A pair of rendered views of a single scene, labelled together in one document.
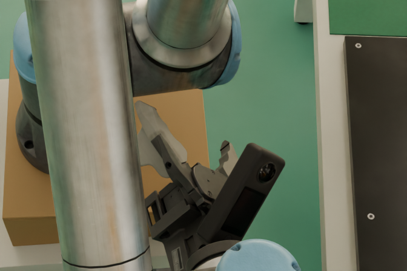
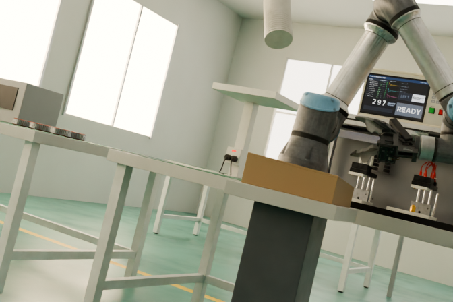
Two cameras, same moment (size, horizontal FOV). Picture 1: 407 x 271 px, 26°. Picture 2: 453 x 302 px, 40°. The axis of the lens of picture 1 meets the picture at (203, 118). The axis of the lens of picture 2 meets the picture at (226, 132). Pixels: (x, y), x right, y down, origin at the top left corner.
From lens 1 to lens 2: 2.19 m
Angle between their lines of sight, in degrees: 78
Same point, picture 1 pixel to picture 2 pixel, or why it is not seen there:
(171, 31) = (352, 93)
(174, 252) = (404, 149)
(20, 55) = (327, 99)
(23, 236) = (335, 195)
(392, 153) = not seen: hidden behind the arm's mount
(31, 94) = (325, 121)
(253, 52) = not seen: outside the picture
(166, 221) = (396, 140)
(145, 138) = (369, 123)
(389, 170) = not seen: hidden behind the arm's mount
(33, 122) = (317, 143)
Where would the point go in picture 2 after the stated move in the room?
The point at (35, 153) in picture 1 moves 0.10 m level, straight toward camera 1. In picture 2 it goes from (318, 160) to (352, 168)
